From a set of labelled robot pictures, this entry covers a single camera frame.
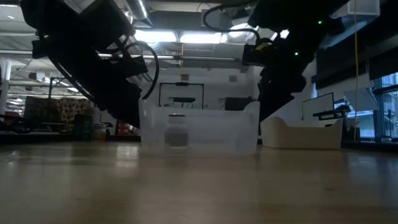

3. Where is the yellow hanging cord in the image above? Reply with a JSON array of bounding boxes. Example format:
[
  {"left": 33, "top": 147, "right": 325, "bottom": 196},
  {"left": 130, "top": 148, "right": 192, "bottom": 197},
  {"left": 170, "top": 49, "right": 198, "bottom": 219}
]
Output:
[{"left": 353, "top": 0, "right": 359, "bottom": 142}]

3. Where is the cork-stoppered glass spice jar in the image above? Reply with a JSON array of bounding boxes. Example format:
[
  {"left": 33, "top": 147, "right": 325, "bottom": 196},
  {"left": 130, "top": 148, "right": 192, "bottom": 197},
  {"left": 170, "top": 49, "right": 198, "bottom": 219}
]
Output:
[{"left": 164, "top": 113, "right": 190, "bottom": 149}]

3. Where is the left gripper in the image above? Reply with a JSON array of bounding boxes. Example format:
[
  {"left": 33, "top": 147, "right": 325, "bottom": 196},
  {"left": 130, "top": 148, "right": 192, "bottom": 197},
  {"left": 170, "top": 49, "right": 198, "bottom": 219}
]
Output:
[{"left": 30, "top": 37, "right": 149, "bottom": 129}]

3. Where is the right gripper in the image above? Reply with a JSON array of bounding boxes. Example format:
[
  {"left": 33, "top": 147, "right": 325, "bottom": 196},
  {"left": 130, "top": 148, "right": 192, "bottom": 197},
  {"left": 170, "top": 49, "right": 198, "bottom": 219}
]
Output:
[{"left": 241, "top": 39, "right": 312, "bottom": 123}]

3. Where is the rectangular silver air duct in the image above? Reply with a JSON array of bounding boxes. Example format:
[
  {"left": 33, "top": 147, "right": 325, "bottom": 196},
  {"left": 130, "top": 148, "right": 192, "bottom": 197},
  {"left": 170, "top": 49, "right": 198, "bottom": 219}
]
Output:
[{"left": 331, "top": 0, "right": 381, "bottom": 35}]

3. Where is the black window blind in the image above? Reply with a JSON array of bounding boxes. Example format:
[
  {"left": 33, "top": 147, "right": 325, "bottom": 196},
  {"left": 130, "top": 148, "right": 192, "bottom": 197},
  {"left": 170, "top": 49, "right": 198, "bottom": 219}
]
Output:
[{"left": 312, "top": 18, "right": 398, "bottom": 91}]

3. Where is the clear plastic bin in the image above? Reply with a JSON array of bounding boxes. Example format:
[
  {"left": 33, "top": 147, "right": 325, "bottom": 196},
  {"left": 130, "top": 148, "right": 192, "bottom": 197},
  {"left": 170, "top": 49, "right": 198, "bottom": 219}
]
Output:
[{"left": 138, "top": 98, "right": 261, "bottom": 156}]

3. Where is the white plastic bin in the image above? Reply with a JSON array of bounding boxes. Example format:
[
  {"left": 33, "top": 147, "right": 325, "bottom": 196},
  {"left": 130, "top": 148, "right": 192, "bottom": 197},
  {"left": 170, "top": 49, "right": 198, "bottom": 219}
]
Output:
[{"left": 260, "top": 116, "right": 345, "bottom": 151}]

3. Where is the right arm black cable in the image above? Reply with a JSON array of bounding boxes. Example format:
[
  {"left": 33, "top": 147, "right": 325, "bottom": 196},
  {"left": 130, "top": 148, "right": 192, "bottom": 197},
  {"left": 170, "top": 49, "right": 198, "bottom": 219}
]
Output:
[{"left": 203, "top": 5, "right": 261, "bottom": 43}]

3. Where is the dark green spice box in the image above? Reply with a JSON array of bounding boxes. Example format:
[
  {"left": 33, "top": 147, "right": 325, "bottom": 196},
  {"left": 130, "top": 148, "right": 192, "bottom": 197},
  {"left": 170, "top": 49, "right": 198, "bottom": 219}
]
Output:
[{"left": 73, "top": 114, "right": 95, "bottom": 141}]

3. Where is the patterned partition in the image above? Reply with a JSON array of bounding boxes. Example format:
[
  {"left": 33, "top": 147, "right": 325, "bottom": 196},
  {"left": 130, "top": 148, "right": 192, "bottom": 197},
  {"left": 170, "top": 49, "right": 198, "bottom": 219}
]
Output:
[{"left": 24, "top": 95, "right": 96, "bottom": 132}]

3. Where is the white column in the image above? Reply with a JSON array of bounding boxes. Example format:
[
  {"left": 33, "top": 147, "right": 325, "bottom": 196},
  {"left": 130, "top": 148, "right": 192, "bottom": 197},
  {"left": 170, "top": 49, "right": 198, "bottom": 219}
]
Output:
[{"left": 0, "top": 58, "right": 12, "bottom": 116}]

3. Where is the horizontal ceiling pipe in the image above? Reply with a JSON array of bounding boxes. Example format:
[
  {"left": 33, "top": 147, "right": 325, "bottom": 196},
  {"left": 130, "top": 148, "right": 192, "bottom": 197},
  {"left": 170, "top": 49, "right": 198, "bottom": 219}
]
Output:
[{"left": 0, "top": 49, "right": 245, "bottom": 62}]

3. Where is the grey ceiling box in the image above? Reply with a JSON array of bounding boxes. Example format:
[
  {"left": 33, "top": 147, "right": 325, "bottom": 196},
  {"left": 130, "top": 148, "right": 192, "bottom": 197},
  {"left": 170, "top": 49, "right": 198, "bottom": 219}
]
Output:
[{"left": 200, "top": 8, "right": 222, "bottom": 29}]

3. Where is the black rectangular frame rig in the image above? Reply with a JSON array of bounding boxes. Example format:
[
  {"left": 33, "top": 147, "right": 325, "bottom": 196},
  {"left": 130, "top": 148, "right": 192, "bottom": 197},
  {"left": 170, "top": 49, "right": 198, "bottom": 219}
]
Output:
[{"left": 158, "top": 82, "right": 205, "bottom": 109}]

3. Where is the black box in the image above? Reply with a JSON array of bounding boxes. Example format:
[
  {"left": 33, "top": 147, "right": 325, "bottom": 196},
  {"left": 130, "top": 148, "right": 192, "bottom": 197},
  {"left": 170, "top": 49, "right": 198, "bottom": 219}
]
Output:
[{"left": 224, "top": 96, "right": 257, "bottom": 111}]

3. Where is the red object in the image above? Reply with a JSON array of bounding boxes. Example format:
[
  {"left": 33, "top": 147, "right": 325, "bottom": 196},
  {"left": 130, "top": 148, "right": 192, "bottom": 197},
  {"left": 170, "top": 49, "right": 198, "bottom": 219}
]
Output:
[{"left": 3, "top": 111, "right": 22, "bottom": 126}]

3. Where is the window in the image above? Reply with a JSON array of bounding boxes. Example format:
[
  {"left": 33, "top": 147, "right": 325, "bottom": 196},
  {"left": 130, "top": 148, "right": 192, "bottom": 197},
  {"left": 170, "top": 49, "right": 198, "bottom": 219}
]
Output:
[{"left": 373, "top": 72, "right": 398, "bottom": 139}]

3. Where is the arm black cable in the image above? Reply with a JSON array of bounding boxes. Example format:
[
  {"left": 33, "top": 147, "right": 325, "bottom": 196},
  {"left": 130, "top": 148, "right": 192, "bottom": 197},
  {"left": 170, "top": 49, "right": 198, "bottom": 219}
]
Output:
[
  {"left": 124, "top": 41, "right": 161, "bottom": 100},
  {"left": 203, "top": 5, "right": 261, "bottom": 43}
]

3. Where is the white board panel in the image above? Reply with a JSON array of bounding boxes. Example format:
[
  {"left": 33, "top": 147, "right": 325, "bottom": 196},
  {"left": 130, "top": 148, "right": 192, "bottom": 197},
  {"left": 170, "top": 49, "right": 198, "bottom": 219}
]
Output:
[{"left": 300, "top": 92, "right": 336, "bottom": 123}]

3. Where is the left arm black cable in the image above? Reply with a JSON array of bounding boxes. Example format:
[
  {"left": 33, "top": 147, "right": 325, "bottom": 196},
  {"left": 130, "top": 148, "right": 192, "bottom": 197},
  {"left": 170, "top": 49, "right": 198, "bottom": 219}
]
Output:
[{"left": 124, "top": 41, "right": 161, "bottom": 100}]

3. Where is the ceiling light panel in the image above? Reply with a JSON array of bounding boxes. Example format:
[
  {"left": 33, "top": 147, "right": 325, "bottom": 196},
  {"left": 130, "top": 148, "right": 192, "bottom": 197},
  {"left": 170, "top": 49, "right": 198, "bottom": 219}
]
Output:
[
  {"left": 134, "top": 29, "right": 178, "bottom": 44},
  {"left": 179, "top": 30, "right": 223, "bottom": 44}
]

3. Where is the white angled panel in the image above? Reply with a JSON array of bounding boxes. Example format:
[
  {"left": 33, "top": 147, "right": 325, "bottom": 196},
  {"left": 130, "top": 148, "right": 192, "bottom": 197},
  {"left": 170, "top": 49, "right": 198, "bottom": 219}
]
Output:
[{"left": 343, "top": 88, "right": 380, "bottom": 112}]

